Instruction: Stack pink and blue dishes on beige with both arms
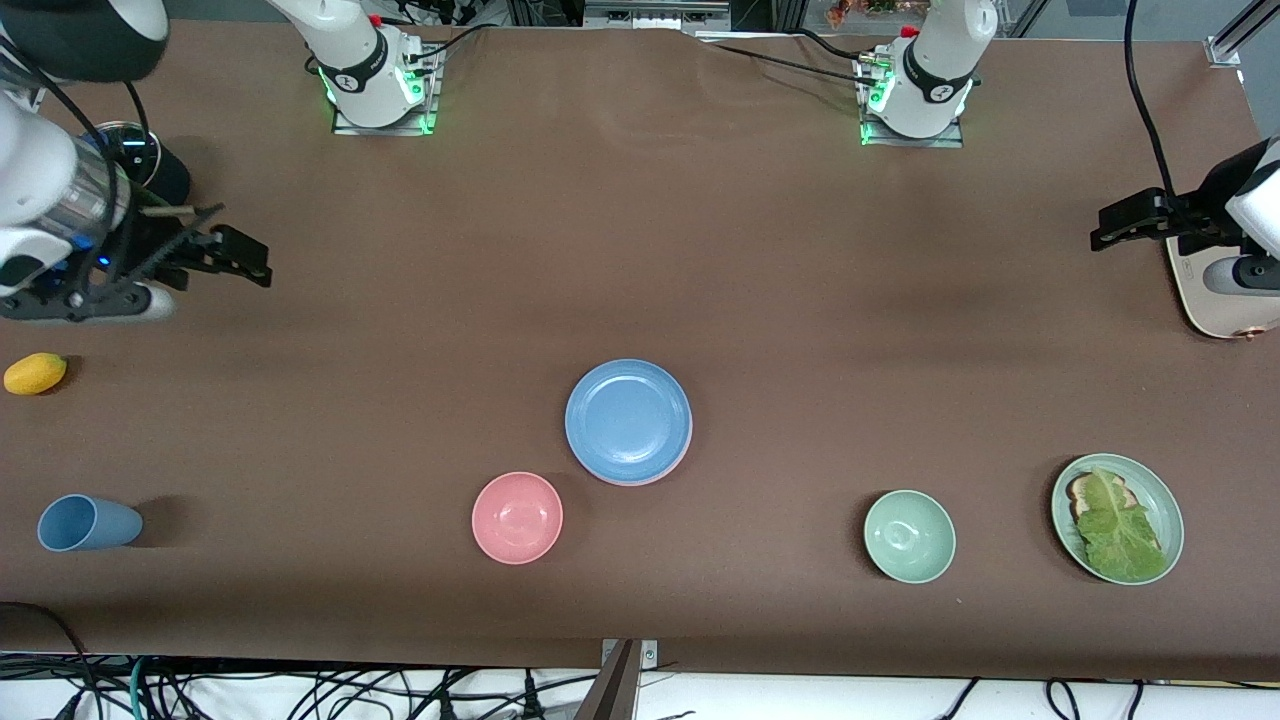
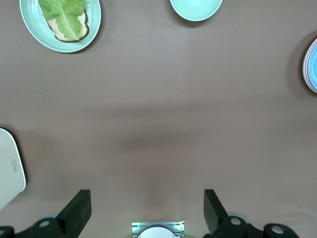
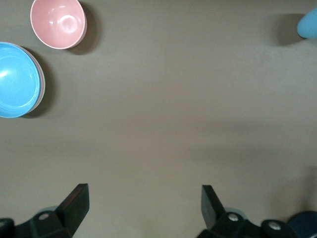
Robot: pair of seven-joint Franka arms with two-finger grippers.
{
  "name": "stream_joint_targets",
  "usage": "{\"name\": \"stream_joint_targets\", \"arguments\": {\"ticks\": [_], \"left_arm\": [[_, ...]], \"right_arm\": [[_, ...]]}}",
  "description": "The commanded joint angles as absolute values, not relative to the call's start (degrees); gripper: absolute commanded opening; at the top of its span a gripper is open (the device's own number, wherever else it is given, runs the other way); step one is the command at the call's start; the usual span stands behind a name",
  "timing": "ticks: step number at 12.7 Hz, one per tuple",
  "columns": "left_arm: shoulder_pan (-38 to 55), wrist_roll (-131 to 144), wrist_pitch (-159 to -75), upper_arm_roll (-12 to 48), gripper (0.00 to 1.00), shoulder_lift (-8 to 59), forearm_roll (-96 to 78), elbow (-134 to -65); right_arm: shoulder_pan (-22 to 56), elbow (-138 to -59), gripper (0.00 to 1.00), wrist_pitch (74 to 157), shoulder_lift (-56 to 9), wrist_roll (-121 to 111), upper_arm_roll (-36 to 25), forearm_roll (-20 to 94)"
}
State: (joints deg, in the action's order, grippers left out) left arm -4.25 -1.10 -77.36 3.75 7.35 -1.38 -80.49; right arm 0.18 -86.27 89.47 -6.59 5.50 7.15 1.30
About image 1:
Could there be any black pot with blue handle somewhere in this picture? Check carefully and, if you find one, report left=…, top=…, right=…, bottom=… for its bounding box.
left=95, top=120, right=191, bottom=211

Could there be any blue plate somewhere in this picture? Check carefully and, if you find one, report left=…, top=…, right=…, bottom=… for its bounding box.
left=564, top=359, right=693, bottom=485

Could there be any pink bowl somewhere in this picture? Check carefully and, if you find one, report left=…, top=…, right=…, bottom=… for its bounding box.
left=471, top=471, right=564, bottom=566

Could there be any blue cup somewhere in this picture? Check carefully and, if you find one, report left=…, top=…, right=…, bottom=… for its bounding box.
left=37, top=494, right=144, bottom=553

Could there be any silver metal frame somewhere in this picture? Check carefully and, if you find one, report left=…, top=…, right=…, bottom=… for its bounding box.
left=585, top=0, right=731, bottom=31

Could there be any green plate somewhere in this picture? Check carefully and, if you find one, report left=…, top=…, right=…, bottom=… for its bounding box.
left=1050, top=453, right=1185, bottom=586

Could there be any toast slice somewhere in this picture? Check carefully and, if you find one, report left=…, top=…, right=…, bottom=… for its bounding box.
left=1065, top=472, right=1139, bottom=523

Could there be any pink plate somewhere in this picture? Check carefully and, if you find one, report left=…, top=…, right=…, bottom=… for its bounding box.
left=590, top=425, right=695, bottom=489

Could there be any aluminium profile rail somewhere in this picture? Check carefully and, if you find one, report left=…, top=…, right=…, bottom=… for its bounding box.
left=1205, top=0, right=1280, bottom=66

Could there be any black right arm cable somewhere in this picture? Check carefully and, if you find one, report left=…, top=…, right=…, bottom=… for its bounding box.
left=40, top=78, right=153, bottom=286

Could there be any green bowl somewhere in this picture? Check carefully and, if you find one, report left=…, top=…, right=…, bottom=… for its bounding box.
left=863, top=489, right=957, bottom=584

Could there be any brown table cover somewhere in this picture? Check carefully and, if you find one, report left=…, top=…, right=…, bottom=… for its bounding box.
left=0, top=20, right=1280, bottom=683

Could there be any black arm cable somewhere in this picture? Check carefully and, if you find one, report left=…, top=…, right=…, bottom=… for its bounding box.
left=1124, top=0, right=1179, bottom=196
left=40, top=78, right=153, bottom=286

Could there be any green lettuce leaf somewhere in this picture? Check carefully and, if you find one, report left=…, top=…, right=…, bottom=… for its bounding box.
left=1074, top=467, right=1169, bottom=583

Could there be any yellow lemon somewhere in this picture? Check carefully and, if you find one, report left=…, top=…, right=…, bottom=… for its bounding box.
left=3, top=352, right=68, bottom=396

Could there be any dark brown bar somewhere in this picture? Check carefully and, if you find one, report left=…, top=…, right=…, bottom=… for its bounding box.
left=575, top=640, right=641, bottom=720

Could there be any beige toaster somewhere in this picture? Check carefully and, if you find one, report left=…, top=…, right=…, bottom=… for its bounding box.
left=1165, top=235, right=1280, bottom=341

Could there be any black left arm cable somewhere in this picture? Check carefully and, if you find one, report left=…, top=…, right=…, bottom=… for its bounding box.
left=1124, top=0, right=1179, bottom=196

